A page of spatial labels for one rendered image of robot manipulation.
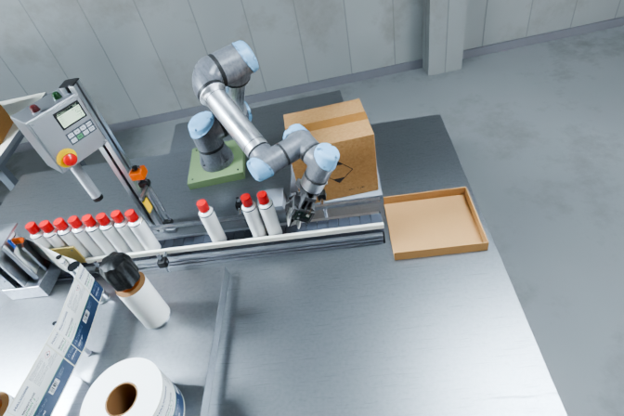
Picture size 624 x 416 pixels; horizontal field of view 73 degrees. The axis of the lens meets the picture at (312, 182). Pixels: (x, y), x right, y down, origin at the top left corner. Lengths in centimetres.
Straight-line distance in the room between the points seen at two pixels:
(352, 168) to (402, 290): 46
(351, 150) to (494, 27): 294
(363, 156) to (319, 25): 235
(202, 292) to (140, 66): 279
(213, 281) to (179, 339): 21
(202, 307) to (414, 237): 74
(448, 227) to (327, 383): 66
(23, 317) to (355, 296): 112
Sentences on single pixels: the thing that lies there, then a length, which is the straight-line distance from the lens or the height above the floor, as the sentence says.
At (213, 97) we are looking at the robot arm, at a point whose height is 136.
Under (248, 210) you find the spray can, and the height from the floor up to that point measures 104.
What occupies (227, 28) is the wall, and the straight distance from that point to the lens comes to 372.
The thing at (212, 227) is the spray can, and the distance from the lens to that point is 148.
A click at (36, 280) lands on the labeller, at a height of 94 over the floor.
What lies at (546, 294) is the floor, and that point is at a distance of 245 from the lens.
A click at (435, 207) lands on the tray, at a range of 159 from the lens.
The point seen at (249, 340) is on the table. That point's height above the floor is 83.
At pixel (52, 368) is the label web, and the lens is 141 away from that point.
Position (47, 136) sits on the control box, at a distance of 143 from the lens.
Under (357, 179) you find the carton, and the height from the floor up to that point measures 93.
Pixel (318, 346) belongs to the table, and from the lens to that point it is 131.
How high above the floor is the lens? 200
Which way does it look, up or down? 42 degrees down
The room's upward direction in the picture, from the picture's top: 13 degrees counter-clockwise
